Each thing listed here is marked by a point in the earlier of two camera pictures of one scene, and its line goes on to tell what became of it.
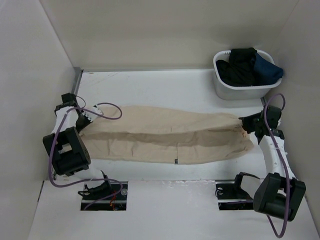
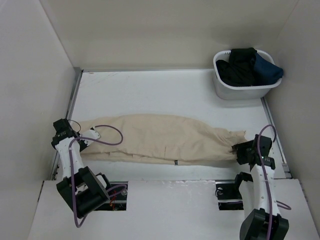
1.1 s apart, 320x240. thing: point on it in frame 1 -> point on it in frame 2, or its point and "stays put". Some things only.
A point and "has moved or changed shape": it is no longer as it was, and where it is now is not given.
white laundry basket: x=226 y=91 stays put
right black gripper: x=245 y=121 -> x=240 y=147
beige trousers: x=142 y=134 has moved or changed shape
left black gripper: x=87 y=122 -> x=84 y=145
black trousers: x=238 y=70 stays put
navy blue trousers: x=266 y=72 stays put
